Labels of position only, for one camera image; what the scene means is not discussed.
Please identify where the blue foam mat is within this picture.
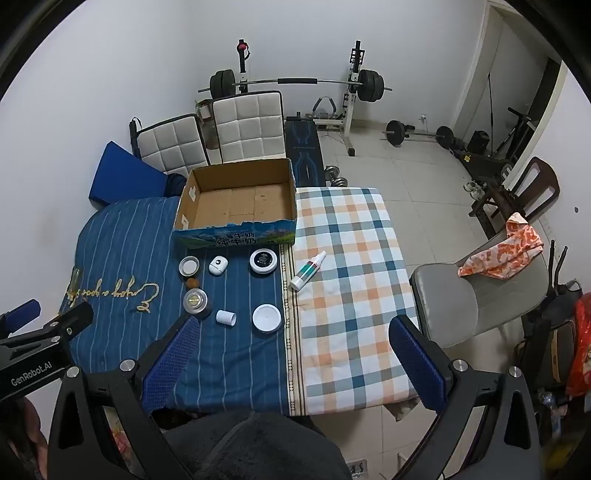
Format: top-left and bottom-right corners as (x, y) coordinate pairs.
(88, 142), (166, 206)

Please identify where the grey padded chair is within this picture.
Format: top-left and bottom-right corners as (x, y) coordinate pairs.
(410, 254), (549, 348)

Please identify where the barbell on rack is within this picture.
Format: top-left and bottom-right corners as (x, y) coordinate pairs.
(197, 69), (392, 103)

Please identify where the right white quilted chair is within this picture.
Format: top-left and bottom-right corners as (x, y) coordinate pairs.
(212, 91), (287, 163)

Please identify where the black lid white jar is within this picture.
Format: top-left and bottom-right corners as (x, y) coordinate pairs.
(249, 248), (279, 275)

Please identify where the small white cylinder cap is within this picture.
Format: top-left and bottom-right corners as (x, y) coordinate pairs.
(215, 310), (236, 327)

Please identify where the orange white patterned cloth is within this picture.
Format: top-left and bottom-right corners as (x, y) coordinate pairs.
(458, 212), (544, 280)

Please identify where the white quilted chair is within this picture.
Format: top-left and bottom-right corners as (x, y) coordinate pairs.
(129, 114), (211, 177)
(212, 91), (287, 163)

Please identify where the chrome dumbbell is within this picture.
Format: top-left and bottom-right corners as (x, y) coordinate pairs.
(325, 165), (349, 187)

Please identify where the small brown wooden ball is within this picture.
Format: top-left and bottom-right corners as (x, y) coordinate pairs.
(184, 277), (199, 290)

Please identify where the red plastic bag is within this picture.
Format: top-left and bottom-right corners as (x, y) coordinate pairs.
(566, 293), (591, 397)

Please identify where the left white quilted chair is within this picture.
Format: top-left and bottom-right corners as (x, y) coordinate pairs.
(129, 114), (211, 177)

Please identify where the dark wooden chair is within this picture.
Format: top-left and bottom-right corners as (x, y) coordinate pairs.
(469, 156), (560, 239)

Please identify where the person's left hand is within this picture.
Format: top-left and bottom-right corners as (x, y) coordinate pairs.
(7, 397), (48, 479)

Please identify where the white spray bottle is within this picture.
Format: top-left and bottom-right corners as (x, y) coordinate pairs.
(290, 251), (327, 292)

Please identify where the dark blue garment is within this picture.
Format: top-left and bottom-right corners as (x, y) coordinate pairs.
(163, 173), (187, 198)

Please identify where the white earbud case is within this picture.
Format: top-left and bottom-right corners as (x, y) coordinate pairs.
(208, 255), (228, 276)

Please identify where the white round jar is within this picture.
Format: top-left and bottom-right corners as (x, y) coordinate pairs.
(252, 304), (283, 334)

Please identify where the barbell on floor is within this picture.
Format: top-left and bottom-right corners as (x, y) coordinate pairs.
(383, 120), (455, 149)

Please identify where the black backpack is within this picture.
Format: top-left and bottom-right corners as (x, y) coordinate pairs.
(514, 279), (583, 404)

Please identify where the black exercise machine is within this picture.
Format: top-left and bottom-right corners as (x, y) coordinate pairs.
(437, 77), (536, 186)

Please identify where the silver tin gold lid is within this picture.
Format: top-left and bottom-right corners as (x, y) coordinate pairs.
(182, 288), (211, 319)

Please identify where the small silver lid tin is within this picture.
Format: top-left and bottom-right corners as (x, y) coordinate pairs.
(178, 256), (200, 278)

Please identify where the open cardboard box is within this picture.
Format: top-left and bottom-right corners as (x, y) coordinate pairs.
(172, 158), (297, 250)

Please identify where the black blue weight bench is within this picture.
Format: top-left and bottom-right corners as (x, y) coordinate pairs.
(286, 116), (325, 188)

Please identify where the blue striped cloth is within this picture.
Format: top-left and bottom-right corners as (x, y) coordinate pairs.
(63, 197), (296, 416)

